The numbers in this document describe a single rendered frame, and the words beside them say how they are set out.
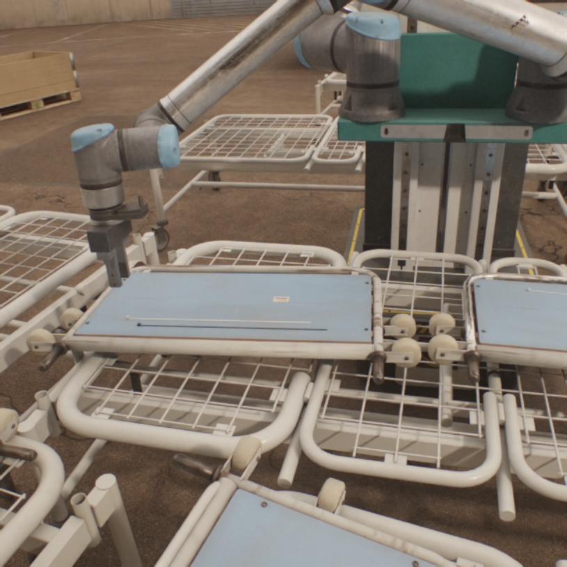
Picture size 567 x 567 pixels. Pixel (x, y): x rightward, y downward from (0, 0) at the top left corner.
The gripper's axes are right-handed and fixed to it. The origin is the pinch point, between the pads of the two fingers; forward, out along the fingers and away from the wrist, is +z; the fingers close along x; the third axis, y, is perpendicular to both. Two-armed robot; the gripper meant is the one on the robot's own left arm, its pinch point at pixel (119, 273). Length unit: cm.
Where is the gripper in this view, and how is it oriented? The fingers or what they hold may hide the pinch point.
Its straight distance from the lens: 139.2
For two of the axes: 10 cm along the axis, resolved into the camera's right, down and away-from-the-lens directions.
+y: -9.9, -0.1, 1.2
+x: -1.1, 4.4, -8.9
